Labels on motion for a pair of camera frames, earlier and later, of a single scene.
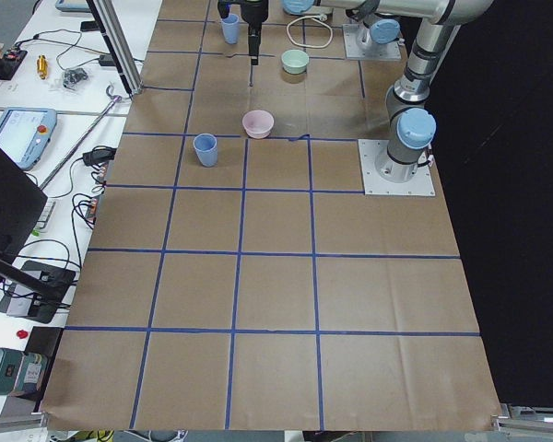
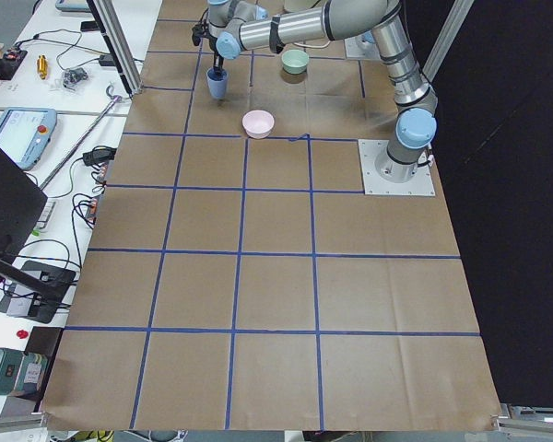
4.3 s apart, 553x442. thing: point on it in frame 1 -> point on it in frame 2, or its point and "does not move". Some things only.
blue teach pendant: [22, 133] does not move
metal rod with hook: [116, 100] does not move
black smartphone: [88, 26] does not move
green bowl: [294, 61] does not move
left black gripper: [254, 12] -> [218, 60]
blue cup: [205, 145] -> [217, 78]
